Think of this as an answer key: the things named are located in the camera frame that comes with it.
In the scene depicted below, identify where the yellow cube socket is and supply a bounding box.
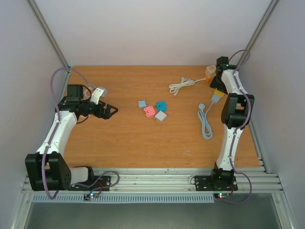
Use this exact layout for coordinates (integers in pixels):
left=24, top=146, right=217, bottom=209
left=214, top=89, right=224, bottom=97

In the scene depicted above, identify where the light blue usb charger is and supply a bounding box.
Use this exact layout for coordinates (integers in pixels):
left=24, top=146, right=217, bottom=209
left=138, top=100, right=149, bottom=109

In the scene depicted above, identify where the pink plug adapter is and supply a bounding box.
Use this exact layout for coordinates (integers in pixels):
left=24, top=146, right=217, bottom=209
left=143, top=106, right=156, bottom=118

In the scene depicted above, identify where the grey cable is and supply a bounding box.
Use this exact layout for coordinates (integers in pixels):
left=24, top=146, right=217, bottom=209
left=196, top=93, right=221, bottom=140

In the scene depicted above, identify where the white 66W usb charger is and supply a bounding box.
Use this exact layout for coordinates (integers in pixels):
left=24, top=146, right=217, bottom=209
left=154, top=111, right=167, bottom=123

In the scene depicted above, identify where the teal plug adapter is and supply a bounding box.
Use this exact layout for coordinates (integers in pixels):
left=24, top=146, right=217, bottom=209
left=156, top=101, right=167, bottom=112

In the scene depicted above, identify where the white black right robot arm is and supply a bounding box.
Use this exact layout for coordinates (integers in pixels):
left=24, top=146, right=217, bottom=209
left=210, top=56, right=254, bottom=190

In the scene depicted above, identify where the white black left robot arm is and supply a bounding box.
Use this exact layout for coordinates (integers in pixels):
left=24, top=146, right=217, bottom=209
left=25, top=84, right=118, bottom=191

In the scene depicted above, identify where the beige cube plug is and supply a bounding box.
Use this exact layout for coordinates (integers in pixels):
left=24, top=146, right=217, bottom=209
left=205, top=65, right=216, bottom=73

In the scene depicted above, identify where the orange power strip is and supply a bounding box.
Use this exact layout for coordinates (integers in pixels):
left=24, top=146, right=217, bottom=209
left=205, top=72, right=216, bottom=83

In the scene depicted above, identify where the left controller board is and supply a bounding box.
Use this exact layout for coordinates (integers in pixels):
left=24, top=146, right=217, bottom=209
left=83, top=193, right=99, bottom=201

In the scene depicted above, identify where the controller board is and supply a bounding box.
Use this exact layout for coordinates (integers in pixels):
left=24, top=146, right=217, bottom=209
left=214, top=192, right=233, bottom=199
left=83, top=193, right=99, bottom=201

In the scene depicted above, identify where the right controller board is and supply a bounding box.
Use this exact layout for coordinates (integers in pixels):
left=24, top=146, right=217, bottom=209
left=214, top=192, right=233, bottom=199

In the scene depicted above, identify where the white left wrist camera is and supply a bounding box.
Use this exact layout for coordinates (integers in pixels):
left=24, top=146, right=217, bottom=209
left=90, top=86, right=108, bottom=104

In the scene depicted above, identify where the white coiled cable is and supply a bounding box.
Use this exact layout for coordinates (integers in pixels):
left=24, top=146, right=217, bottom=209
left=168, top=75, right=207, bottom=95

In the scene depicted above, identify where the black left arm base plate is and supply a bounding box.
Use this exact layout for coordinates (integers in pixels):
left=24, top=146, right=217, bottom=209
left=68, top=176, right=112, bottom=191

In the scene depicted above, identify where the aluminium rail frame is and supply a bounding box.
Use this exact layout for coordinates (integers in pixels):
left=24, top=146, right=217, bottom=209
left=13, top=65, right=295, bottom=229

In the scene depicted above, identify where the grey slotted cable duct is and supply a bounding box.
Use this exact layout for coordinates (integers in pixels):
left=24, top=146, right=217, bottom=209
left=32, top=193, right=214, bottom=204

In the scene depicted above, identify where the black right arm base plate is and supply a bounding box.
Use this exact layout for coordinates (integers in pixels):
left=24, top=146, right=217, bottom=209
left=190, top=176, right=238, bottom=192

